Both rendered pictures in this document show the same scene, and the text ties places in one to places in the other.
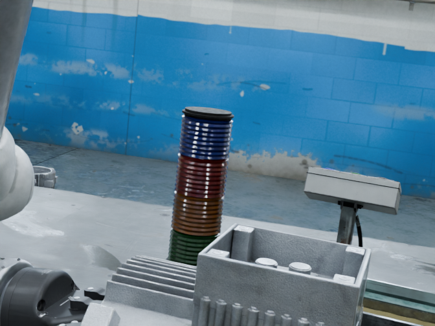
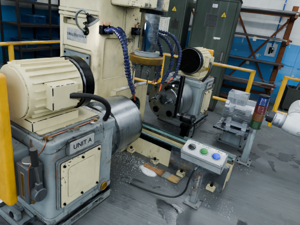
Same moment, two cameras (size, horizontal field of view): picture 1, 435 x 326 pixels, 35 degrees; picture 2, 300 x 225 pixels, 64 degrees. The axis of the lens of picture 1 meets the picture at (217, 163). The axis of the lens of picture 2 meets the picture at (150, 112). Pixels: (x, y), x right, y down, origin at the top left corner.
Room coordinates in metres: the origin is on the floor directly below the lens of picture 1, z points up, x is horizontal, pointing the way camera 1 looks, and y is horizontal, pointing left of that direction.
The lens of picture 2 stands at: (2.12, -0.34, 1.52)
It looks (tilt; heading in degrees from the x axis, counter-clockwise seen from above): 22 degrees down; 191
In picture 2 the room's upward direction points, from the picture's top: 8 degrees clockwise
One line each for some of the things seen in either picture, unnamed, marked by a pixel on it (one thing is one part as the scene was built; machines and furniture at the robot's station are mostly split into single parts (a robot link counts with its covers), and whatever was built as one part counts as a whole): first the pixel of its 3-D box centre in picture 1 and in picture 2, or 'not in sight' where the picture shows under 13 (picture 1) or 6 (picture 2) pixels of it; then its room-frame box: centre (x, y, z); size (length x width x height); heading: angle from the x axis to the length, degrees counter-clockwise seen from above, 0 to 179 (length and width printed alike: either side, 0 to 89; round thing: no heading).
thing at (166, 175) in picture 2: not in sight; (161, 172); (1.11, -0.43, 0.80); 0.21 x 0.05 x 0.01; 71
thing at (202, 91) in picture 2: not in sight; (187, 97); (0.33, -0.39, 0.99); 0.35 x 0.31 x 0.37; 160
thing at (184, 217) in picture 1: (197, 210); (258, 116); (0.79, 0.02, 1.10); 0.06 x 0.06 x 0.04
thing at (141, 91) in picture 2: not in sight; (123, 112); (0.84, -0.74, 0.97); 0.30 x 0.11 x 0.34; 160
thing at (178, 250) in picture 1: (193, 246); (256, 123); (0.79, 0.02, 1.05); 0.06 x 0.06 x 0.04
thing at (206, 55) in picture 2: not in sight; (197, 76); (0.30, -0.35, 1.16); 0.33 x 0.26 x 0.42; 160
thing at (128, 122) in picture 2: not in sight; (102, 128); (1.23, -0.71, 1.04); 0.37 x 0.25 x 0.25; 160
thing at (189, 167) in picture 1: (201, 173); (260, 108); (0.79, 0.02, 1.14); 0.06 x 0.06 x 0.04
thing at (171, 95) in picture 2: not in sight; (173, 97); (0.58, -0.48, 1.04); 0.41 x 0.25 x 0.25; 160
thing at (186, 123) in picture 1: (205, 136); (263, 100); (0.79, 0.02, 1.19); 0.06 x 0.06 x 0.04
